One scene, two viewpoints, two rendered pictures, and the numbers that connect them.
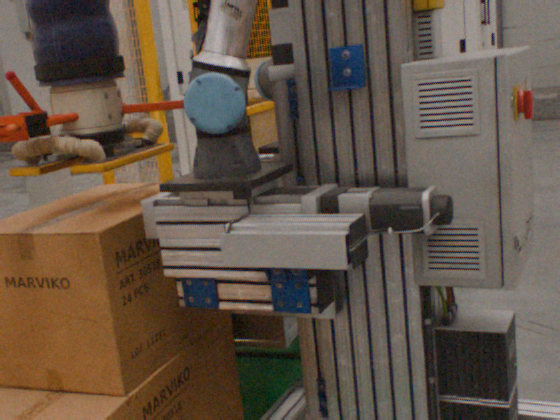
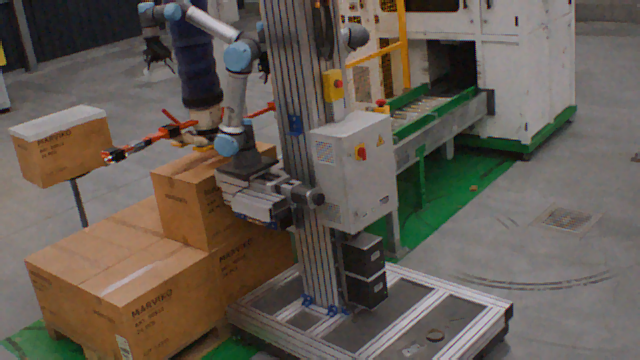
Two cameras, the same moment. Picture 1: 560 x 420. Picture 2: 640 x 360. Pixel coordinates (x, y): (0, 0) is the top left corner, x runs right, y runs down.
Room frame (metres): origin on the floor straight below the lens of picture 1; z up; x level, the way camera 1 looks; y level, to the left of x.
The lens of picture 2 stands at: (-1.10, -1.25, 2.13)
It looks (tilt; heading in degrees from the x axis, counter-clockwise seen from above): 22 degrees down; 18
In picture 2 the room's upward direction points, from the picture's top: 7 degrees counter-clockwise
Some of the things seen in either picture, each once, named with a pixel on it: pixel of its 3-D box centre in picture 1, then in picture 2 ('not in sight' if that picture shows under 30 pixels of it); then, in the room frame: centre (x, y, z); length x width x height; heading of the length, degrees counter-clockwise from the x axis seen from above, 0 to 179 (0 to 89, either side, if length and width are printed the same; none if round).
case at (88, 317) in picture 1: (111, 275); (219, 190); (2.02, 0.39, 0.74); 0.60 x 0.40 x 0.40; 155
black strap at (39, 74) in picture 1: (81, 67); (202, 96); (2.01, 0.38, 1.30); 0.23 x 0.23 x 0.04
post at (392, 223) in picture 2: not in sight; (388, 182); (2.67, -0.45, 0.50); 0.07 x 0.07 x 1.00; 66
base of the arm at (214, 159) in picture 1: (224, 150); (245, 154); (1.68, 0.03, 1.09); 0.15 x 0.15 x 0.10
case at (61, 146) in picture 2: not in sight; (63, 144); (2.69, 1.95, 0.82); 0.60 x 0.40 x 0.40; 150
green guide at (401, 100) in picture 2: not in sight; (372, 112); (3.85, -0.12, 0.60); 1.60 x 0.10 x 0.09; 156
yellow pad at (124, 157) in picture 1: (124, 151); (221, 136); (1.98, 0.29, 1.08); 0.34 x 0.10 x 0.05; 154
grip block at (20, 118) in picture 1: (23, 126); (169, 131); (1.79, 0.49, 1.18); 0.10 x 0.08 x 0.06; 64
